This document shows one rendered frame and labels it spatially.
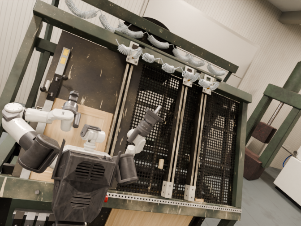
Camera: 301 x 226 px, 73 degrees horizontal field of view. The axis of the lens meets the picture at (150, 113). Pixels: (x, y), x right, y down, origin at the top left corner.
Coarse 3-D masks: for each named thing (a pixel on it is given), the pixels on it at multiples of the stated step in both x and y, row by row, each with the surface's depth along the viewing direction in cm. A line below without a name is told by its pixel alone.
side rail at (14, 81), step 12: (36, 24) 144; (36, 36) 146; (24, 48) 139; (24, 60) 138; (12, 72) 133; (24, 72) 143; (12, 84) 132; (0, 96) 129; (12, 96) 132; (0, 108) 128; (0, 120) 127; (0, 132) 130
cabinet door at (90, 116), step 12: (60, 108) 146; (84, 108) 153; (60, 120) 145; (84, 120) 152; (96, 120) 156; (108, 120) 159; (48, 132) 140; (60, 132) 143; (72, 132) 147; (108, 132) 158; (60, 144) 142; (72, 144) 146; (96, 144) 153; (48, 168) 137; (48, 180) 135
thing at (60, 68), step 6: (66, 48) 152; (60, 60) 149; (66, 60) 151; (60, 66) 148; (60, 72) 147; (48, 102) 141; (48, 108) 140; (42, 126) 137; (42, 132) 136; (24, 174) 128
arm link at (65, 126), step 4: (64, 108) 117; (68, 108) 117; (72, 108) 118; (76, 112) 120; (76, 116) 119; (80, 116) 120; (72, 120) 115; (76, 120) 116; (60, 124) 116; (64, 124) 114; (68, 124) 114; (72, 124) 118; (76, 124) 115; (60, 128) 118; (64, 128) 116; (68, 128) 117
